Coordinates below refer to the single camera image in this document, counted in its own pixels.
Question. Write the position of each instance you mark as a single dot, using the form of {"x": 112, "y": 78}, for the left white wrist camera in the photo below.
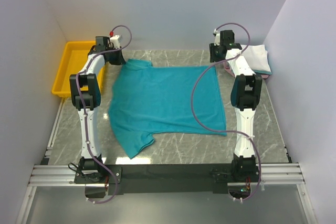
{"x": 115, "y": 40}

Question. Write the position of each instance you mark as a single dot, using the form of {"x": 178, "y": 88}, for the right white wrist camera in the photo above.
{"x": 217, "y": 36}

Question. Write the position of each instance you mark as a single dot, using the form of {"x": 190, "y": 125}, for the aluminium frame rail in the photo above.
{"x": 168, "y": 149}

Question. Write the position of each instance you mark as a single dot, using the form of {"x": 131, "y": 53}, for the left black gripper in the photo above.
{"x": 117, "y": 57}

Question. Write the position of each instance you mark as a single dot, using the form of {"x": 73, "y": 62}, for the black base bar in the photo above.
{"x": 172, "y": 178}

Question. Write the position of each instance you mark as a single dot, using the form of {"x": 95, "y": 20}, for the teal polo t shirt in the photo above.
{"x": 147, "y": 100}

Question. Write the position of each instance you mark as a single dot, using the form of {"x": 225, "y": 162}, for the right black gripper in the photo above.
{"x": 214, "y": 55}

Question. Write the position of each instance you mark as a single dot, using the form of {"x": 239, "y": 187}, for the yellow plastic bin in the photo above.
{"x": 74, "y": 57}

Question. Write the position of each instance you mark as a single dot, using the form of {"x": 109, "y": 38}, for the teal folded t shirt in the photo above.
{"x": 263, "y": 72}

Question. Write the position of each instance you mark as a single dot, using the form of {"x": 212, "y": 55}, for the white folded t shirt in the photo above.
{"x": 257, "y": 58}

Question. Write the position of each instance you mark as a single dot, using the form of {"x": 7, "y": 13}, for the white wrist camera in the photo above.
{"x": 217, "y": 36}
{"x": 115, "y": 40}

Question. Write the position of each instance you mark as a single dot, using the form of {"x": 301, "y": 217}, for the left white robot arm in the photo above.
{"x": 86, "y": 98}

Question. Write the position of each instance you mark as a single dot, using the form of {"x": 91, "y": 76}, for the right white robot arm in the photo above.
{"x": 245, "y": 96}

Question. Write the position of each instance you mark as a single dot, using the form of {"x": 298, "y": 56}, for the pink folded t shirt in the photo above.
{"x": 228, "y": 69}

